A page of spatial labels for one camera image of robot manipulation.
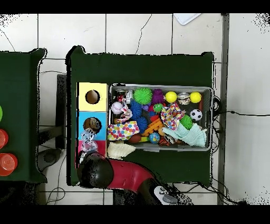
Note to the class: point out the cream cloth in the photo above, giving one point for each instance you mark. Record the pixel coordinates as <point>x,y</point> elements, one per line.
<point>119,150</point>

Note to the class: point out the polka dot cloth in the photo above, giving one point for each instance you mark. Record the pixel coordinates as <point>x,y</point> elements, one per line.
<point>122,131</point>
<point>172,116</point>

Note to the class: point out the brown toy football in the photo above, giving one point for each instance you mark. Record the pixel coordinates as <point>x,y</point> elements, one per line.
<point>134,138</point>

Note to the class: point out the silver toy robot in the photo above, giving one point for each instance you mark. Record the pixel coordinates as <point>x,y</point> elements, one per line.
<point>129,96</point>

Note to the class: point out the mint green cloth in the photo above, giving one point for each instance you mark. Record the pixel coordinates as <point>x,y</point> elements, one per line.
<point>189,135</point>

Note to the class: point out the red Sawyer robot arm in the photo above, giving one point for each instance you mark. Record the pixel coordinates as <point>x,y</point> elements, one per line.
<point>126,173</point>

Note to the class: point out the wooden box with three holes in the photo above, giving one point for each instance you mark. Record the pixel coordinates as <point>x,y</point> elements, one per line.
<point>101,97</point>

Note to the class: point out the silver mesh bin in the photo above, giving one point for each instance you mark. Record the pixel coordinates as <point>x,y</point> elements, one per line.
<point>207,101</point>

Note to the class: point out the dark grey stand base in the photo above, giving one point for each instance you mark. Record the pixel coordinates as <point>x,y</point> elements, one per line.
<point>49,157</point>

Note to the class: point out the white baseball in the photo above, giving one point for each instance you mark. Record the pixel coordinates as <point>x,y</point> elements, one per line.
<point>116,107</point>

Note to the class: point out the blue spiky ball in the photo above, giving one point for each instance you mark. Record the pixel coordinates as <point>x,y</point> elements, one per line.
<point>137,109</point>

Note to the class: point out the orange plastic cup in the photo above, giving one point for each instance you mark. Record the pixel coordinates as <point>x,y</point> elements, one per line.
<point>3,138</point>
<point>7,164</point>

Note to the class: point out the green spiky ball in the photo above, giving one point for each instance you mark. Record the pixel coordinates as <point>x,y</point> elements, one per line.
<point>186,122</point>
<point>143,95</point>

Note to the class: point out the green covered side table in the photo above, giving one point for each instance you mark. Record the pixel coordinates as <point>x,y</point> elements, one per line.
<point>19,95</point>

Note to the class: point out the purple spiky toy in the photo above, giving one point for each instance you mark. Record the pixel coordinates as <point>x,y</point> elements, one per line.
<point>158,96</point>

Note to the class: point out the dark green table cloth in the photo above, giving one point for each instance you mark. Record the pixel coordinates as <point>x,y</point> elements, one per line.
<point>139,69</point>

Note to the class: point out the yellow tennis ball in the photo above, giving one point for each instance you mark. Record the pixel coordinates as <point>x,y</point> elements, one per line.
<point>170,96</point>

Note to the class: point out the black and white soccer ball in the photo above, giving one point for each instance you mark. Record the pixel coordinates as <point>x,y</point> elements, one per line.
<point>196,114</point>

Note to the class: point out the smooth yellow ball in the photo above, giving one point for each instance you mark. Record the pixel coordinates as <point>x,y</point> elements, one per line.
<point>195,97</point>

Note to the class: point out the white board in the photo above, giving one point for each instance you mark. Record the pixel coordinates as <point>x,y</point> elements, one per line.
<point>185,18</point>

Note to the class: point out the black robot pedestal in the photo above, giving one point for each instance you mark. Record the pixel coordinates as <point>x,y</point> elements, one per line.
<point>124,197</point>

